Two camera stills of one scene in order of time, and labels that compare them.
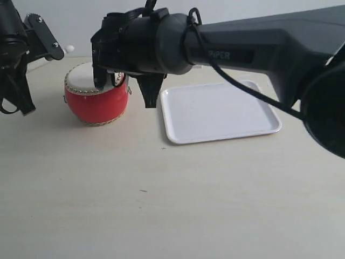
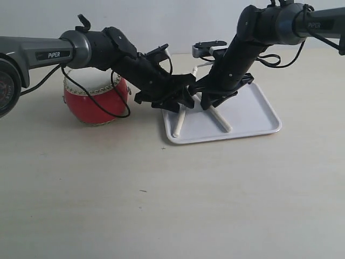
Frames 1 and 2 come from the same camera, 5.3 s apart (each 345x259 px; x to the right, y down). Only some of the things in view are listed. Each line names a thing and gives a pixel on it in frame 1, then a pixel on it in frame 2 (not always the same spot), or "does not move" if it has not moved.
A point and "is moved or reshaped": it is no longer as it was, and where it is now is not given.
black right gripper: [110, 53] to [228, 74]
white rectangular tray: [215, 111] does not move
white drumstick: [69, 48] is moved or reshaped
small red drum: [91, 106] does not move
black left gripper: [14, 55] to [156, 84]
